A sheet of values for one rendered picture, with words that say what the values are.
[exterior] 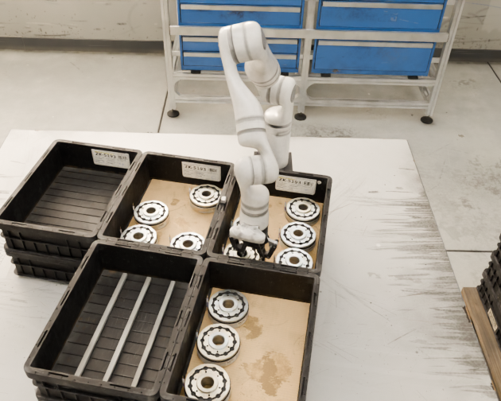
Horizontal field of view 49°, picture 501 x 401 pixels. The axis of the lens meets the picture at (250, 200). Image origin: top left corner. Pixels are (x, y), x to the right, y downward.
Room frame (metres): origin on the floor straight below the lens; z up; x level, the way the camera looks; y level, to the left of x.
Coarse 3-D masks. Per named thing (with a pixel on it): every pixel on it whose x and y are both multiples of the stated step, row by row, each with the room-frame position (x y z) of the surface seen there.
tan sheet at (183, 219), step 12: (156, 180) 1.38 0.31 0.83; (156, 192) 1.32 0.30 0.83; (168, 192) 1.32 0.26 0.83; (180, 192) 1.33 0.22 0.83; (168, 204) 1.26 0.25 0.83; (180, 204) 1.27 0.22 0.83; (180, 216) 1.21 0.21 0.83; (192, 216) 1.21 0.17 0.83; (204, 216) 1.22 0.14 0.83; (168, 228) 1.16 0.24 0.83; (180, 228) 1.16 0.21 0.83; (192, 228) 1.16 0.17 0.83; (204, 228) 1.16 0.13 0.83; (168, 240) 1.11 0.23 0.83
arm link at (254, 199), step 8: (240, 160) 1.02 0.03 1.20; (248, 160) 1.02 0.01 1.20; (240, 168) 1.00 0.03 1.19; (248, 168) 1.00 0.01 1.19; (240, 176) 1.00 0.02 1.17; (248, 176) 0.99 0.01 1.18; (240, 184) 0.99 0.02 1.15; (248, 184) 0.99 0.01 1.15; (248, 192) 0.99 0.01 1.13; (256, 192) 1.02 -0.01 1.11; (264, 192) 1.02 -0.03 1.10; (248, 200) 1.00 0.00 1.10; (256, 200) 1.00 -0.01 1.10; (264, 200) 1.01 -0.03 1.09; (248, 208) 1.00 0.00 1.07; (256, 208) 1.00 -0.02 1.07; (264, 208) 1.00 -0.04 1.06
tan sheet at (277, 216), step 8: (240, 200) 1.29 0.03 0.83; (272, 200) 1.30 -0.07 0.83; (280, 200) 1.30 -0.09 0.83; (288, 200) 1.30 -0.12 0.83; (240, 208) 1.26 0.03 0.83; (272, 208) 1.26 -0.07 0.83; (280, 208) 1.26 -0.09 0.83; (320, 208) 1.27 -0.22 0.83; (272, 216) 1.23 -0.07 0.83; (280, 216) 1.23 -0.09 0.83; (320, 216) 1.23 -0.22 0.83; (232, 224) 1.19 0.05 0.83; (272, 224) 1.19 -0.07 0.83; (280, 224) 1.19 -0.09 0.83; (272, 232) 1.16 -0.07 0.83; (280, 248) 1.09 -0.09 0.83; (272, 256) 1.06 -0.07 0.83; (312, 256) 1.07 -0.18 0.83
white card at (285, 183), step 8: (280, 176) 1.32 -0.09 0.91; (288, 176) 1.32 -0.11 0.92; (280, 184) 1.32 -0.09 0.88; (288, 184) 1.31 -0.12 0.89; (296, 184) 1.31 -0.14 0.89; (304, 184) 1.31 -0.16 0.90; (312, 184) 1.30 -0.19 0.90; (296, 192) 1.31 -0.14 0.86; (304, 192) 1.31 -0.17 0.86; (312, 192) 1.30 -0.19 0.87
